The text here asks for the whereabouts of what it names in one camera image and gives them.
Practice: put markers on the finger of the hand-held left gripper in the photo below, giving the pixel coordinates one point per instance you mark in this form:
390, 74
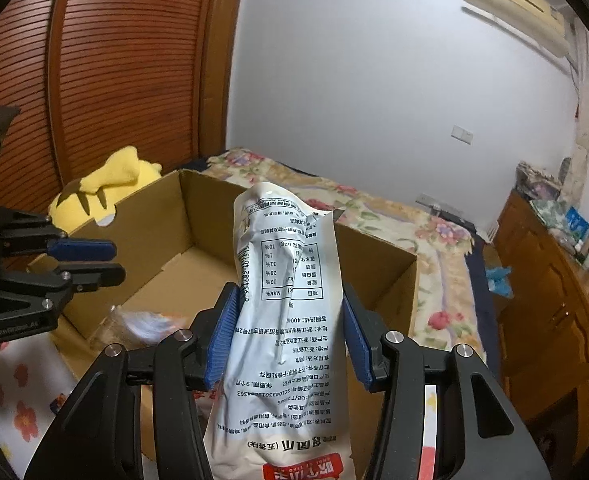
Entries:
84, 251
99, 276

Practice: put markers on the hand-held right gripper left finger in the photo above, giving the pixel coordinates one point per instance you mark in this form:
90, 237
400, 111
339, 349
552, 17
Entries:
220, 342

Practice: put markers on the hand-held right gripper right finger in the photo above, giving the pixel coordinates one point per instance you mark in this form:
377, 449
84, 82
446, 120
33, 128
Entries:
358, 347

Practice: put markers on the clear cracker packet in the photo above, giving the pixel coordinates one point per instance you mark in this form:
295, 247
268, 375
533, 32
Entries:
134, 327

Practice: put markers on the large white snack bag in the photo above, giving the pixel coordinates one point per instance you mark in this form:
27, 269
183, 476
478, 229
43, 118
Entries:
284, 310

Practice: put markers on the brown cardboard box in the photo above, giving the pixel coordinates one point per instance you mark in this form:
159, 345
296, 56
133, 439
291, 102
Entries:
214, 220

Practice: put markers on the yellow plush toy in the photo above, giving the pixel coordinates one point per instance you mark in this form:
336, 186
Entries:
104, 185

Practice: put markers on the white floral tablecloth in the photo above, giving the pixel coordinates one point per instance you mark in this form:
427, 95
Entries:
19, 410

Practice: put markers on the floral bed blanket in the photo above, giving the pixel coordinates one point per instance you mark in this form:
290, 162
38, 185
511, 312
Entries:
399, 230

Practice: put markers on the blue plastic bag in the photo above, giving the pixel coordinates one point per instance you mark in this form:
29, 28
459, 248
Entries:
499, 282

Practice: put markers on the wooden cabinet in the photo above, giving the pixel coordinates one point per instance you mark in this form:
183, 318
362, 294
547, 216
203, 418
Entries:
549, 310

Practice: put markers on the wooden louvered wardrobe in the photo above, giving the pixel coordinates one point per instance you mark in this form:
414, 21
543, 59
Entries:
124, 60

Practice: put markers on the pale curtain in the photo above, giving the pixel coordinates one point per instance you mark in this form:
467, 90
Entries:
588, 110

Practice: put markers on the white wall switch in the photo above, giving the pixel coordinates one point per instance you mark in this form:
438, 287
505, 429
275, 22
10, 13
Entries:
462, 133

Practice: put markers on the cream wall air conditioner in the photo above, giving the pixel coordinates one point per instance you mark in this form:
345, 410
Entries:
516, 5

